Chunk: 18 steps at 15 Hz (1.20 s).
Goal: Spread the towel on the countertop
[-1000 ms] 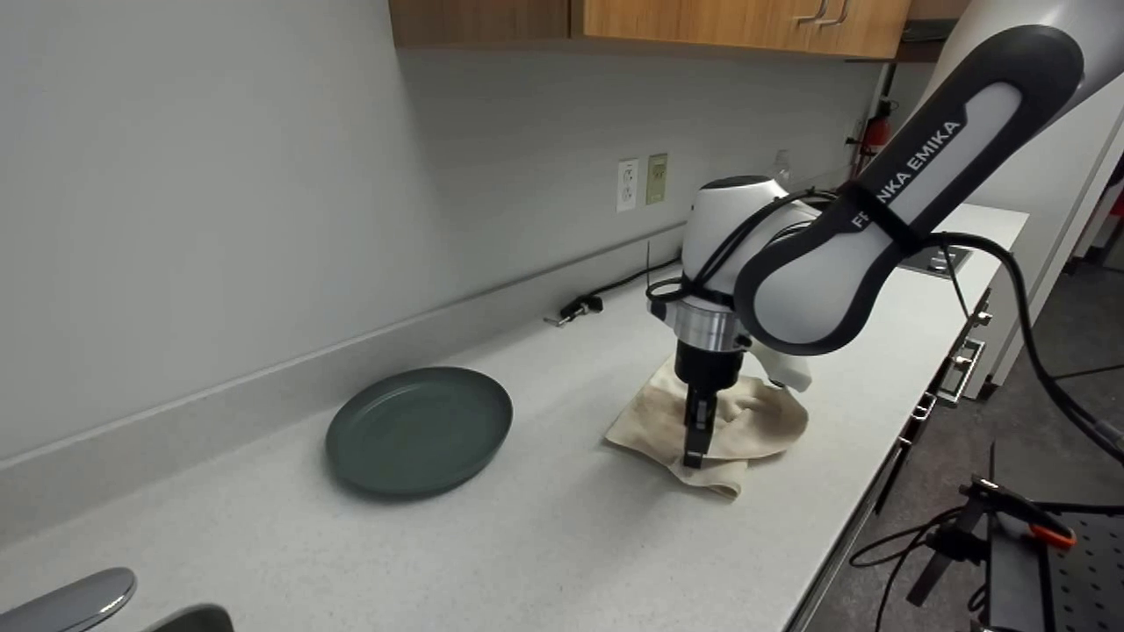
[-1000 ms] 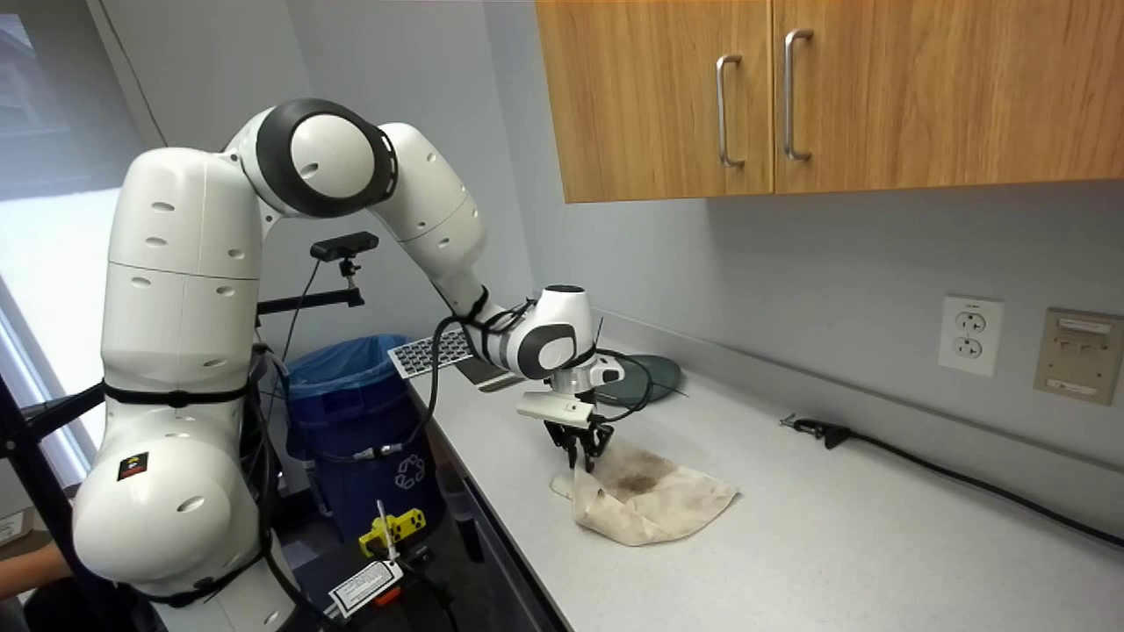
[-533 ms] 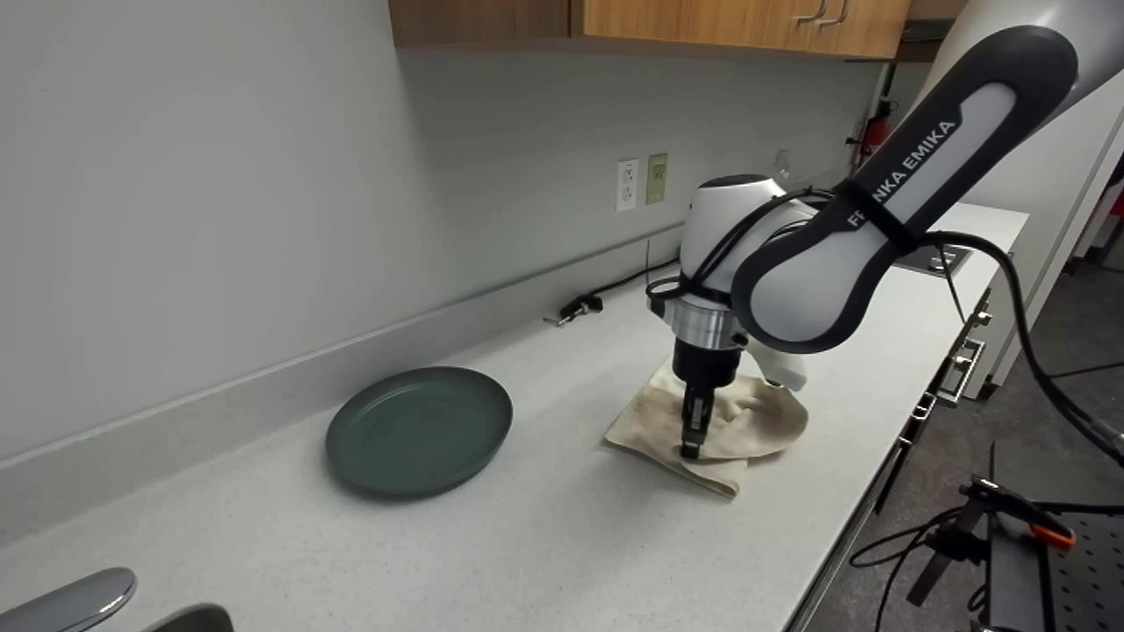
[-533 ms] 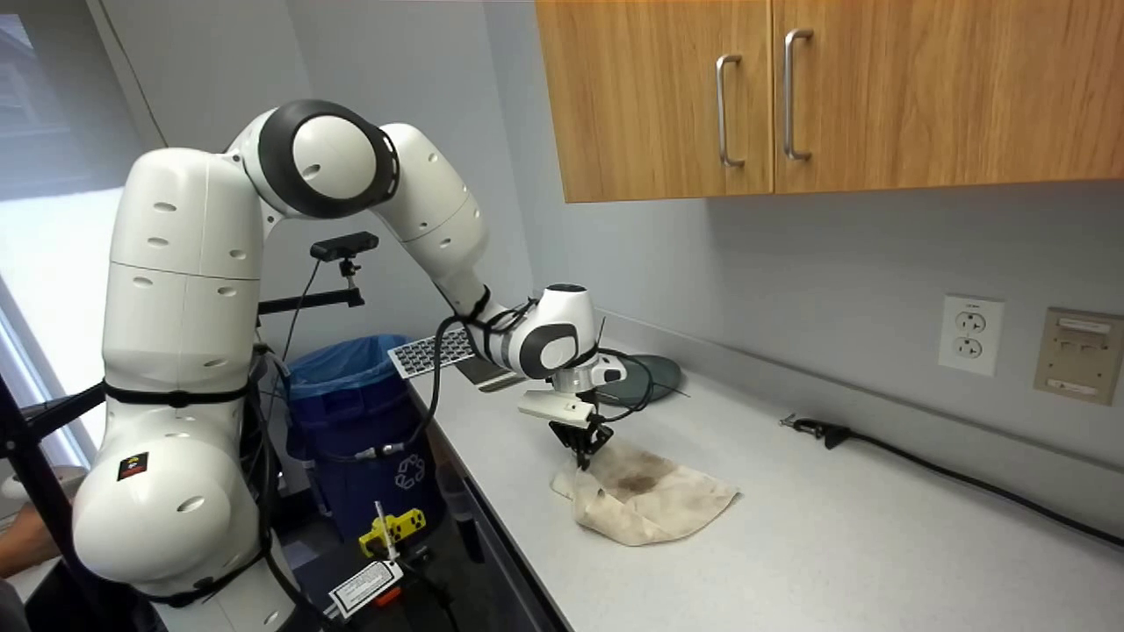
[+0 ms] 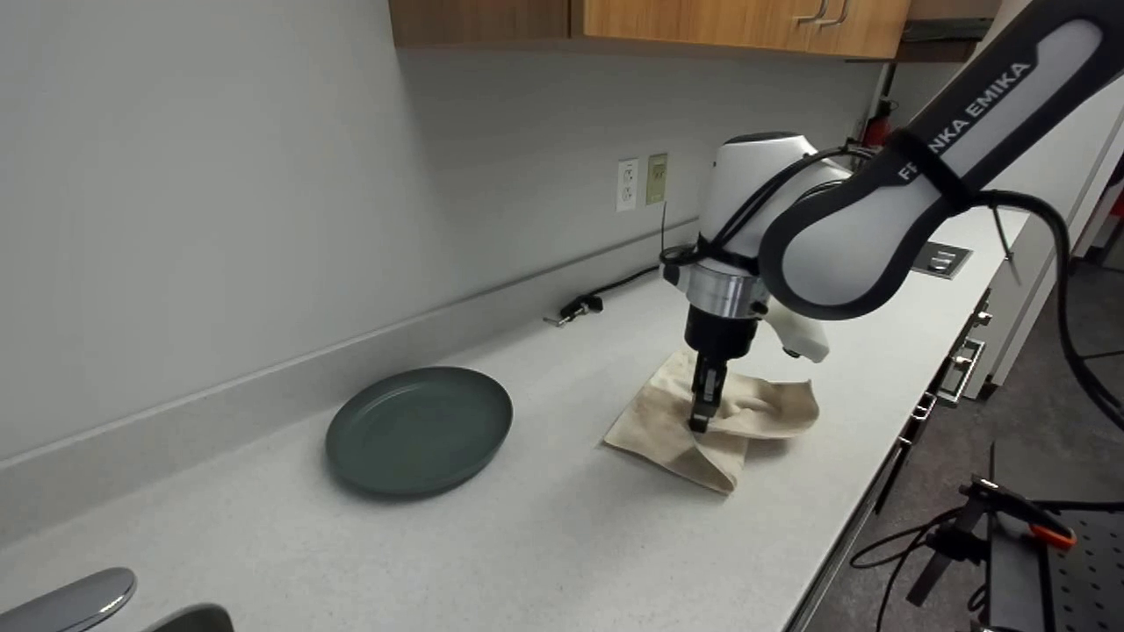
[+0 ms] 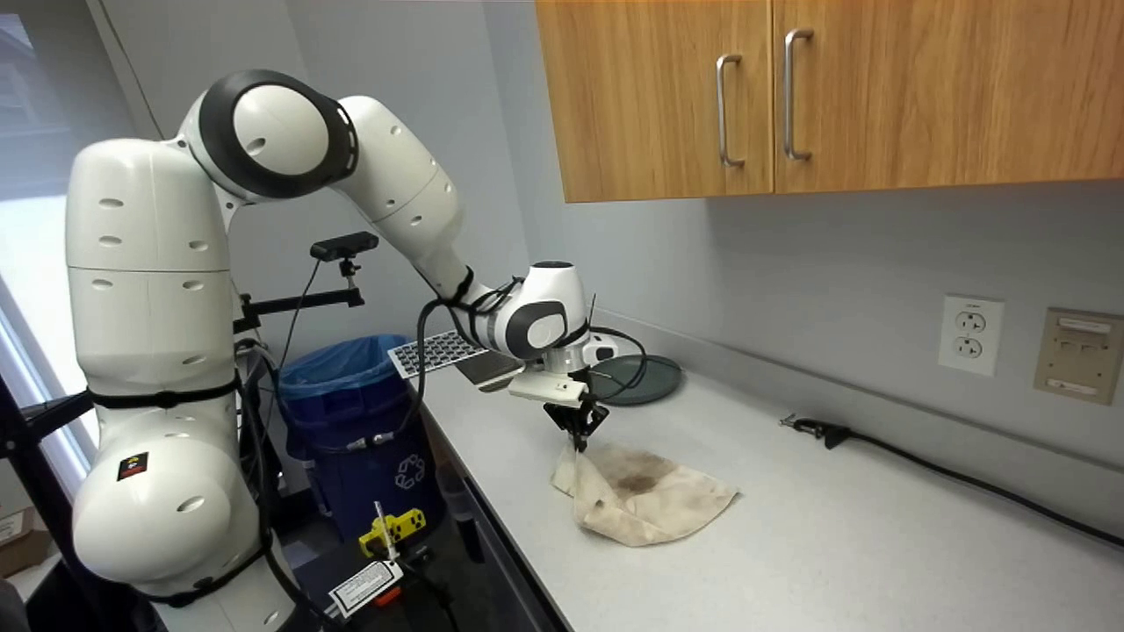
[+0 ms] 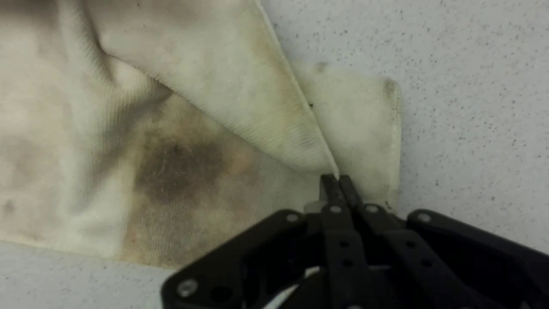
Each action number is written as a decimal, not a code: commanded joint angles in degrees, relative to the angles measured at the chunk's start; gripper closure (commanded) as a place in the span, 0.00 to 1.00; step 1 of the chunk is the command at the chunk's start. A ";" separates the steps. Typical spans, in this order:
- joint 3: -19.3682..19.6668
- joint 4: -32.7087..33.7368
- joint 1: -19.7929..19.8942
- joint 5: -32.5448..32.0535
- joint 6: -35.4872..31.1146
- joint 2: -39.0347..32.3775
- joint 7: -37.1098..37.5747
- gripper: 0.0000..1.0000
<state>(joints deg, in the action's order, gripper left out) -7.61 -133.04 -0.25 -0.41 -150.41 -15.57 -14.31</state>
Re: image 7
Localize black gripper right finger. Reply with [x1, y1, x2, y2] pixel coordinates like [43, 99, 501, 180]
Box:
[337, 173, 549, 309]

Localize beige stained cloth towel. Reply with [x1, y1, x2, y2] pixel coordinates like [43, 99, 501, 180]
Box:
[0, 0, 405, 271]

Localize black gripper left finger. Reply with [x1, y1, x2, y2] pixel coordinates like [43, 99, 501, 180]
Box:
[160, 173, 369, 309]

